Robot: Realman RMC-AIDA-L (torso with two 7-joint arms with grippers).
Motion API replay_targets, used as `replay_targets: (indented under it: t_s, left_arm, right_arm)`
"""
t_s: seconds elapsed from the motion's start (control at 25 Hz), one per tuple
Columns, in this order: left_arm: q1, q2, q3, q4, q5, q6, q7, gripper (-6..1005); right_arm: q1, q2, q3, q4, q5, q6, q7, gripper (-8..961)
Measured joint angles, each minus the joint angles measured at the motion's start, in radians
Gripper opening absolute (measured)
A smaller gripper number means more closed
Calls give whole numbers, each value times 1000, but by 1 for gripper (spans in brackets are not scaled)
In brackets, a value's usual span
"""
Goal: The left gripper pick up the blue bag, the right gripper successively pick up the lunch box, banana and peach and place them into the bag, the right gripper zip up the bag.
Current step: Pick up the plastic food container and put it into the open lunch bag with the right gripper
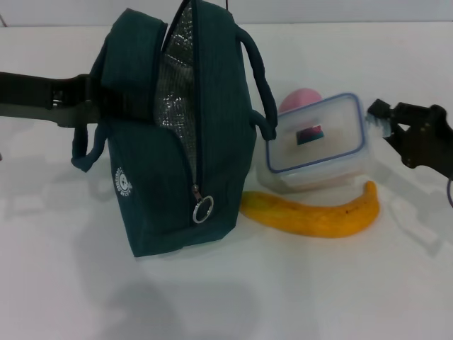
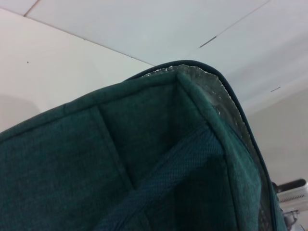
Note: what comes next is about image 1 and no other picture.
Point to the pink peach toy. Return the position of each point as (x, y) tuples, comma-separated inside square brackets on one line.
[(297, 99)]

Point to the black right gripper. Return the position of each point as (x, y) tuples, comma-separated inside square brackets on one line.
[(428, 138)]

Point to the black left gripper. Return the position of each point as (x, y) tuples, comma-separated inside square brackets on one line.
[(35, 92)]

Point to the yellow banana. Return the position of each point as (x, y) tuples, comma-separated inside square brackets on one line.
[(318, 223)]

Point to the clear blue-rimmed food container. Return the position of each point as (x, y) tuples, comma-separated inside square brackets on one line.
[(318, 156)]

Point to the dark teal insulated lunch bag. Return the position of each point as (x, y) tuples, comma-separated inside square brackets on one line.
[(212, 141)]

